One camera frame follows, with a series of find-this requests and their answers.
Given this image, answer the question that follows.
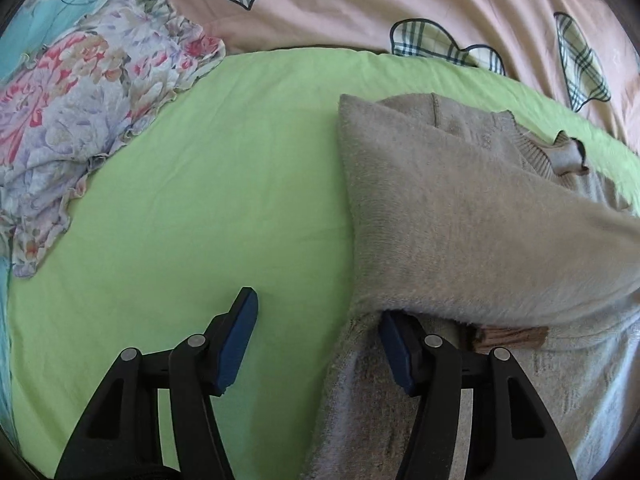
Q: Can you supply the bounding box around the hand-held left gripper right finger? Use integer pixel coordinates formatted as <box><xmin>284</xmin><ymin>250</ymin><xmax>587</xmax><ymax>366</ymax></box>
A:
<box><xmin>377</xmin><ymin>310</ymin><xmax>578</xmax><ymax>480</ymax></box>

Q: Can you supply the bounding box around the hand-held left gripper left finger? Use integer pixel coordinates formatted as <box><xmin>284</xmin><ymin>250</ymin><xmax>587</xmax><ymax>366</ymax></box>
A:
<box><xmin>54</xmin><ymin>287</ymin><xmax>259</xmax><ymax>480</ymax></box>

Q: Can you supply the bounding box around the beige fuzzy sweater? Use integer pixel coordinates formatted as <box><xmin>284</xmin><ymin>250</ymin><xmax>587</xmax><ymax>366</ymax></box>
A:
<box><xmin>300</xmin><ymin>92</ymin><xmax>640</xmax><ymax>480</ymax></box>

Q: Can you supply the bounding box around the green bed sheet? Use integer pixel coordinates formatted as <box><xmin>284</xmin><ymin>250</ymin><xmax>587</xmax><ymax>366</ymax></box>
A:
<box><xmin>7</xmin><ymin>49</ymin><xmax>640</xmax><ymax>480</ymax></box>

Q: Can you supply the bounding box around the floral ruffled pillow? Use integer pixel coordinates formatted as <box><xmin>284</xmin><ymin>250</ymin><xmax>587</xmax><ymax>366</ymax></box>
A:
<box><xmin>0</xmin><ymin>0</ymin><xmax>227</xmax><ymax>279</ymax></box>

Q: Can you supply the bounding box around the pink quilt with plaid hearts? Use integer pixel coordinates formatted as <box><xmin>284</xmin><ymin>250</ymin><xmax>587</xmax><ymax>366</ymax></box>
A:
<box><xmin>165</xmin><ymin>0</ymin><xmax>640</xmax><ymax>156</ymax></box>

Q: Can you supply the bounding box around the turquoise floral blanket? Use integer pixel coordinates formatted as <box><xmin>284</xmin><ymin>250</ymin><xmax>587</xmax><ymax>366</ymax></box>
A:
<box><xmin>0</xmin><ymin>0</ymin><xmax>168</xmax><ymax>461</ymax></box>

